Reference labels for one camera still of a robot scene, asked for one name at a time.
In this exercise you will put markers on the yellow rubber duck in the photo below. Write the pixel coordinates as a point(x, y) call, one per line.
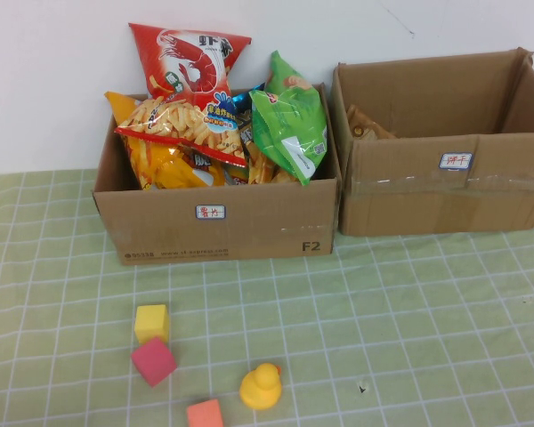
point(260, 391)

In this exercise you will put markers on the cardboard box printed F2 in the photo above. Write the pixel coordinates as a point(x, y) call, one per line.
point(160, 231)

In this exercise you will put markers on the green snack bag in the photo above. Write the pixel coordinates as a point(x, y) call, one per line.
point(293, 120)

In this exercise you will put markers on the large plain cardboard box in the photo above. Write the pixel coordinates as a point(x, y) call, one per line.
point(427, 209)

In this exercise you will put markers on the blue foil snack bag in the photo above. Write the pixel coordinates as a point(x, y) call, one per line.
point(240, 99)

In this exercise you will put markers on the white label on plain box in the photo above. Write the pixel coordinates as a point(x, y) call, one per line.
point(456, 160)

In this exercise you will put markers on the dark orange fries snack bag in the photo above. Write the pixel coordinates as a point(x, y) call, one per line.
point(262, 171)

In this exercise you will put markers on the pink foam cube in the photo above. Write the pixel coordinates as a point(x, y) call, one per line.
point(153, 362)

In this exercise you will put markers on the orange foam block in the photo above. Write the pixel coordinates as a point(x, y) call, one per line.
point(204, 414)

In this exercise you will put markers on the brown printed biscuit pack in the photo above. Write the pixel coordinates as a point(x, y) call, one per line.
point(365, 124)

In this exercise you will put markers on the yellow glossy chips bag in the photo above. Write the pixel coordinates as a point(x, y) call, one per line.
point(182, 175)

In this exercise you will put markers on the yellow fries chips bag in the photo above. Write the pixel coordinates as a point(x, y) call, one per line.
point(140, 166)

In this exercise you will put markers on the red shrimp chips bag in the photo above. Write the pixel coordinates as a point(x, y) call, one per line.
point(191, 58)

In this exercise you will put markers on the yellow foam cube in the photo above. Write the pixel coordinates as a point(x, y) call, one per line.
point(151, 322)

